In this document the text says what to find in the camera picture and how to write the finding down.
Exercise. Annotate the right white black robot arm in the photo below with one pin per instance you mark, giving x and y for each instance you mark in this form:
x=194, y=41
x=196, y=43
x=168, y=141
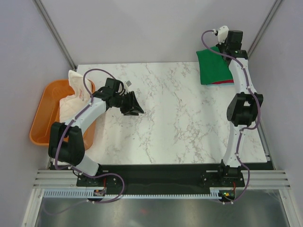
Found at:
x=243, y=112

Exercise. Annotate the orange plastic basket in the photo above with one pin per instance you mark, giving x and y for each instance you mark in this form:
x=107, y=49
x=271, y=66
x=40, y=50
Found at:
x=48, y=111

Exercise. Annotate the aluminium corner post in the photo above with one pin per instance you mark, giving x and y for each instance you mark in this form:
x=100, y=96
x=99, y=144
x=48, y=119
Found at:
x=52, y=29
x=264, y=26

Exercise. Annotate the left aluminium corner post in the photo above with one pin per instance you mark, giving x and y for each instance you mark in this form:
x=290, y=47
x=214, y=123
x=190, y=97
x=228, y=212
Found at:
x=52, y=29

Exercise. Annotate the white crumpled t shirt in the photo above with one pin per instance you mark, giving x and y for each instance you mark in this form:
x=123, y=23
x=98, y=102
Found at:
x=70, y=105

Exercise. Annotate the white slotted cable duct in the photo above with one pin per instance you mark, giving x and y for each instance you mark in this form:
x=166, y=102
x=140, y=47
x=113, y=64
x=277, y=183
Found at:
x=90, y=193

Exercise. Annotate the aluminium frame rail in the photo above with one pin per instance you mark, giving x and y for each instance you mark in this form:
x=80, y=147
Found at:
x=136, y=180

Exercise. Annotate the green t shirt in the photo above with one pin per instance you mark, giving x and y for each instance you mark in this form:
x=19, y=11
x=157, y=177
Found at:
x=212, y=67

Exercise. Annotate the folded light blue t shirt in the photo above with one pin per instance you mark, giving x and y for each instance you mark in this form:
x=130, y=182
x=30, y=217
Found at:
x=222, y=85

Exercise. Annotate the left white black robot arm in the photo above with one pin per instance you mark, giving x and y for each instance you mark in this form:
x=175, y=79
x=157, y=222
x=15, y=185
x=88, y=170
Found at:
x=66, y=143

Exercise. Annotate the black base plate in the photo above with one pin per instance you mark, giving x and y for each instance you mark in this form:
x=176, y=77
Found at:
x=116, y=170

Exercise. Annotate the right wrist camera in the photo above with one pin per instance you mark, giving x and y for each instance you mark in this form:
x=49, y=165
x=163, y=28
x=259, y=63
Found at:
x=221, y=34

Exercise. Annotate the folded red t shirt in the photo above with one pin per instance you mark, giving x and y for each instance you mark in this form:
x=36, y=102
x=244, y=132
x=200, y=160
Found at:
x=224, y=82

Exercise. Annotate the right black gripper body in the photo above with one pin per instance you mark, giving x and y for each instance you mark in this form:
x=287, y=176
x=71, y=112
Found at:
x=223, y=47

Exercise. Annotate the right aluminium corner post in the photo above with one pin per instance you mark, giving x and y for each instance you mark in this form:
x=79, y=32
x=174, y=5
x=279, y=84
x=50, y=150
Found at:
x=264, y=26

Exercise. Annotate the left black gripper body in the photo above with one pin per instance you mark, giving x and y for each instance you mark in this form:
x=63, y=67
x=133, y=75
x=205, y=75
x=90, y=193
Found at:
x=127, y=105

